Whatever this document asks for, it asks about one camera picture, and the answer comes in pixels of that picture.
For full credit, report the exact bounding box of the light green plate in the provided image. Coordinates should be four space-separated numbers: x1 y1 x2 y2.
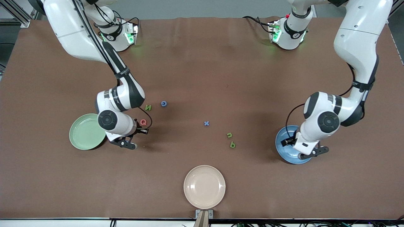
69 113 108 150

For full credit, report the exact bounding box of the black arm base cable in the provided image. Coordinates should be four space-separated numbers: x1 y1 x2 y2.
117 14 141 33
242 16 273 33

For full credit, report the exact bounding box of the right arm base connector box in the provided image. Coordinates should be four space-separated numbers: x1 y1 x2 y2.
125 21 139 45

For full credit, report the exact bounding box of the brown table mat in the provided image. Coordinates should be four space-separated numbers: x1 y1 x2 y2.
0 16 404 219

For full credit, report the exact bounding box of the beige plate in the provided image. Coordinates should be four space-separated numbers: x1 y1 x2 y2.
183 165 226 210

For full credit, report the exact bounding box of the black right arm base cable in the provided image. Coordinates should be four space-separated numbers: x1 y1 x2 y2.
117 14 141 33

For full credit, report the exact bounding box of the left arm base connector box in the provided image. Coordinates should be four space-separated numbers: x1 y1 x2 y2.
268 20 282 43

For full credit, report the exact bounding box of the metal bracket with post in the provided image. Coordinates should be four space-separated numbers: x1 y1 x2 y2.
194 209 214 227

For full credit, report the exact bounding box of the blue plate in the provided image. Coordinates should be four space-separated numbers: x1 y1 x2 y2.
275 125 313 165

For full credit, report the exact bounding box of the slanted aluminium frame profile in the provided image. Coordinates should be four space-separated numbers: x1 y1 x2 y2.
0 0 32 28

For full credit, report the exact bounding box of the black left arm base cable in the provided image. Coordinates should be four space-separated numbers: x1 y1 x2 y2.
242 16 273 33

